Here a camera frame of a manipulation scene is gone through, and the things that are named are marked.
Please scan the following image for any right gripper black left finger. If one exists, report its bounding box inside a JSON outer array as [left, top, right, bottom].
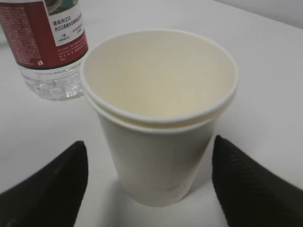
[[0, 141, 87, 227]]

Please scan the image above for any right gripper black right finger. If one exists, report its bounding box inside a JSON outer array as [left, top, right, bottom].
[[214, 135, 303, 227]]

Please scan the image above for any white paper cup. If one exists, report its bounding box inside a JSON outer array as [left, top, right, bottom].
[[80, 29, 239, 207]]

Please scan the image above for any clear plastic water bottle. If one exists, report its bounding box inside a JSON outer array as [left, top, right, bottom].
[[0, 0, 89, 100]]

